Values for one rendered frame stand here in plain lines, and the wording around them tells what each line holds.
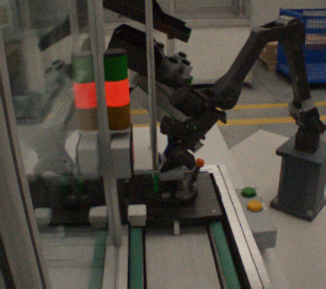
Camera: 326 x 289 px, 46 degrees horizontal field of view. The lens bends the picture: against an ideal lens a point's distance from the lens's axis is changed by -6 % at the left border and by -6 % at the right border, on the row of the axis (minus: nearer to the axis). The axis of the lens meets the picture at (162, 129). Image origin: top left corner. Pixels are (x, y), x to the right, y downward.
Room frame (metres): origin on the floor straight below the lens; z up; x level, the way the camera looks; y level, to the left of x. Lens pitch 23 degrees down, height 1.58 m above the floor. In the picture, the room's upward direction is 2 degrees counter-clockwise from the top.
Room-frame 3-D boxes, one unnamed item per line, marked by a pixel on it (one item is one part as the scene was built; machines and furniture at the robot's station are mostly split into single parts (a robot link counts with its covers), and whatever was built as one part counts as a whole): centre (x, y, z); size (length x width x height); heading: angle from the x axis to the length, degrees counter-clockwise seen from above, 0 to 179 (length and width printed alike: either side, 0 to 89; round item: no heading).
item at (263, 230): (0.88, -0.24, 0.93); 0.21 x 0.07 x 0.06; 2
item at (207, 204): (0.96, -0.02, 0.96); 0.24 x 0.24 x 0.02; 2
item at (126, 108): (0.76, 0.09, 1.28); 0.05 x 0.05 x 0.05
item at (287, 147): (1.03, -0.43, 0.96); 0.15 x 0.15 x 0.20; 48
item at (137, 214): (0.86, 0.07, 0.97); 0.05 x 0.05 x 0.04; 2
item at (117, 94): (0.76, 0.09, 1.33); 0.05 x 0.05 x 0.05
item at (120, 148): (0.76, 0.09, 1.29); 0.12 x 0.05 x 0.25; 2
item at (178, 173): (0.96, -0.01, 1.06); 0.08 x 0.04 x 0.07; 93
